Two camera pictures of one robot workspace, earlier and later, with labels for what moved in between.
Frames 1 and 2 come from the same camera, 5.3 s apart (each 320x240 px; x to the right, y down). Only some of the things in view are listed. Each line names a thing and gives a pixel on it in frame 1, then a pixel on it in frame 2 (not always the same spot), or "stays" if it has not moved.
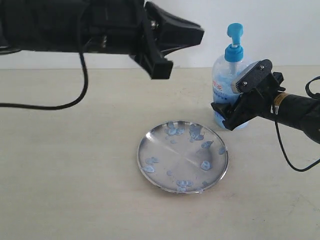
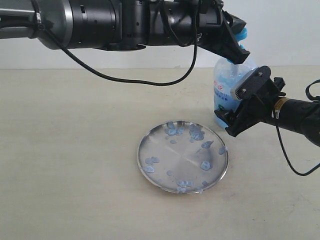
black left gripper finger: x=172 y=32 to x=236 y=23
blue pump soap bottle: x=226 y=72 stays
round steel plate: x=183 y=157 stays
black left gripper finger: x=151 y=58 to x=227 y=45
